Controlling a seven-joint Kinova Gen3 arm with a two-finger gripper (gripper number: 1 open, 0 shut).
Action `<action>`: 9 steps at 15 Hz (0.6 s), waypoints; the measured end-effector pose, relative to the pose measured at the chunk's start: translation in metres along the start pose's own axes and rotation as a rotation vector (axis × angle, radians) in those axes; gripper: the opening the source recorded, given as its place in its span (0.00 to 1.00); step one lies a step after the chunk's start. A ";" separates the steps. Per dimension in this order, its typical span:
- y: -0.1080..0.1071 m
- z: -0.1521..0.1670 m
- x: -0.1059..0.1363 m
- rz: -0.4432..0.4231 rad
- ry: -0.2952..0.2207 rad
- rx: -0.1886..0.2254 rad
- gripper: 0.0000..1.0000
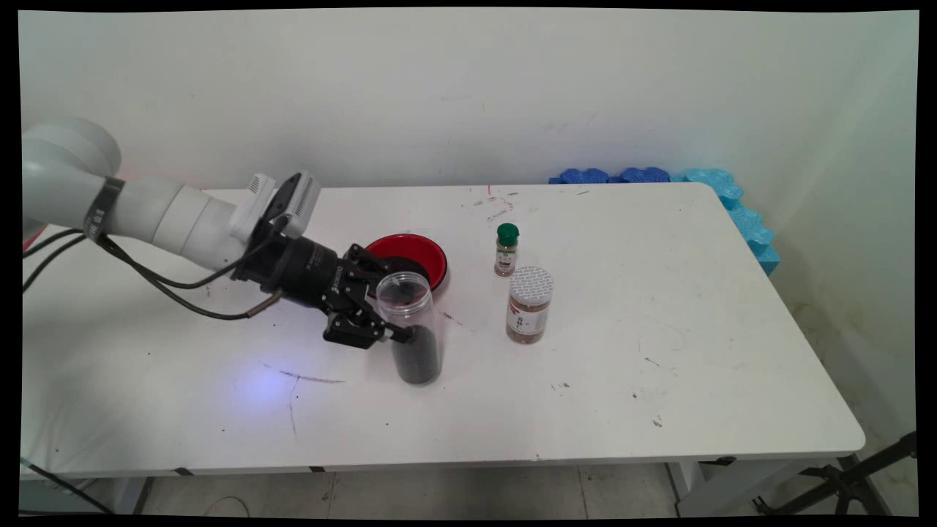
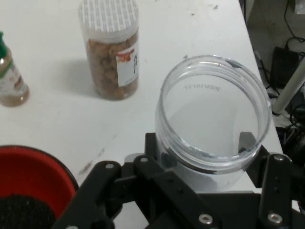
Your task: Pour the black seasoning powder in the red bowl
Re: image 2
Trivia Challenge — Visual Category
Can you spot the red bowl with black seeds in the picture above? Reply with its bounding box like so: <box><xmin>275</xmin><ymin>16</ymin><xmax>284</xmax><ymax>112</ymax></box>
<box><xmin>0</xmin><ymin>144</ymin><xmax>79</xmax><ymax>229</ymax></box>

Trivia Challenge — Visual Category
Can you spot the black power adapter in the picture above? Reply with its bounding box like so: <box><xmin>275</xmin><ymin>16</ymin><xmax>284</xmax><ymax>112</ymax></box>
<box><xmin>271</xmin><ymin>46</ymin><xmax>300</xmax><ymax>89</ymax></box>

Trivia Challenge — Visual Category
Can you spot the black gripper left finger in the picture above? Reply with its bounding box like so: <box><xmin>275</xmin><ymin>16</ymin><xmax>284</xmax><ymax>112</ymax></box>
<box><xmin>53</xmin><ymin>132</ymin><xmax>215</xmax><ymax>229</ymax></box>

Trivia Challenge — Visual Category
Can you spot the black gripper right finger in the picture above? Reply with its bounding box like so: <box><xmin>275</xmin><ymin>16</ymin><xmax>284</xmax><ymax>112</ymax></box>
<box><xmin>239</xmin><ymin>131</ymin><xmax>293</xmax><ymax>229</ymax></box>

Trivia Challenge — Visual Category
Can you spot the clear jar with black seeds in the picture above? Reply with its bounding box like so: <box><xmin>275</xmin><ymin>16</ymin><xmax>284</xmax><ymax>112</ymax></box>
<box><xmin>154</xmin><ymin>54</ymin><xmax>272</xmax><ymax>191</ymax></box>

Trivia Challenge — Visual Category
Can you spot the white pole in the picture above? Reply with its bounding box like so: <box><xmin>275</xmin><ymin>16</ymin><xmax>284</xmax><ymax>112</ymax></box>
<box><xmin>271</xmin><ymin>64</ymin><xmax>305</xmax><ymax>117</ymax></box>

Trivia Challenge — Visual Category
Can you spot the green-capped spice bottle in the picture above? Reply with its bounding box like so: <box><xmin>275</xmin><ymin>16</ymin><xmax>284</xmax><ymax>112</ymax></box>
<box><xmin>0</xmin><ymin>31</ymin><xmax>31</xmax><ymax>107</ymax></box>

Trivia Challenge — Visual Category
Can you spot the white-lidded jar of nuts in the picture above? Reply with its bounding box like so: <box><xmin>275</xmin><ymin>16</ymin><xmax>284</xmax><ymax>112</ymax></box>
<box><xmin>78</xmin><ymin>0</ymin><xmax>140</xmax><ymax>101</ymax></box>

